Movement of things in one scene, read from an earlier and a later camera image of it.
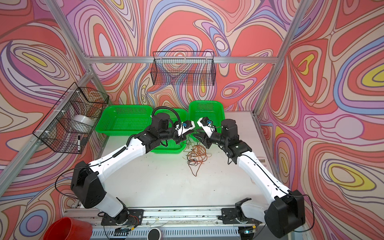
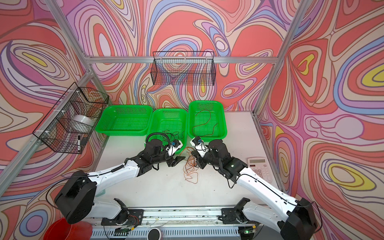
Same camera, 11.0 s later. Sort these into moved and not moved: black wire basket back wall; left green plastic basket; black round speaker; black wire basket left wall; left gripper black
Moved: left gripper black
Not moved: left green plastic basket; black wire basket back wall; black round speaker; black wire basket left wall
